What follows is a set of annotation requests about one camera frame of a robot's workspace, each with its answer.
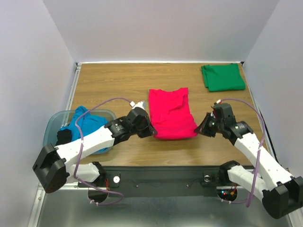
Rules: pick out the black garment in bin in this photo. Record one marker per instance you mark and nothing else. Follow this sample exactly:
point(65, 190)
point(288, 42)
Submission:
point(63, 137)

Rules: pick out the teal plastic bin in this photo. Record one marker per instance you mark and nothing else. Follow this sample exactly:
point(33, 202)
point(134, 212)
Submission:
point(63, 118)

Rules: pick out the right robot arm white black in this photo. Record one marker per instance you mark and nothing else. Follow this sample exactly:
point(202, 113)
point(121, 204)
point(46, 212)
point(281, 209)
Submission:
point(279, 191)

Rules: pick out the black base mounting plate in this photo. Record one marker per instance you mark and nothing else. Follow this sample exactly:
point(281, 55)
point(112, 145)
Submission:
point(162, 181)

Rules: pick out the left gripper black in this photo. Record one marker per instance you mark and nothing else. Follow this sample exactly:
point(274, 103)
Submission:
point(150, 130)

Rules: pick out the aluminium frame rail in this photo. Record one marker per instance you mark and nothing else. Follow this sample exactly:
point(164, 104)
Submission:
point(54, 181)

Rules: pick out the red t shirt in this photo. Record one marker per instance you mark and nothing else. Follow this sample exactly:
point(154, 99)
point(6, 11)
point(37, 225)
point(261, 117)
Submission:
point(170, 114)

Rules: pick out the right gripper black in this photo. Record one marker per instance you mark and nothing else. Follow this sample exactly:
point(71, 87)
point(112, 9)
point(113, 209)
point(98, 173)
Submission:
point(206, 125)

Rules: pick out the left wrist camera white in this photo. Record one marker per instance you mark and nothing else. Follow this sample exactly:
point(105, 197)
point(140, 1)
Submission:
point(141, 104)

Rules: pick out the folded green t shirt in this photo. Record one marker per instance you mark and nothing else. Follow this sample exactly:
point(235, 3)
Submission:
point(222, 77)

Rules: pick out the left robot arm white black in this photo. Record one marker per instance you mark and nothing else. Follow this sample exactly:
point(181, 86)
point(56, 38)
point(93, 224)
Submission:
point(54, 165)

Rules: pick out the blue t shirt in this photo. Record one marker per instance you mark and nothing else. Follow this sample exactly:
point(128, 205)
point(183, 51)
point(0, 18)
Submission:
point(88, 123)

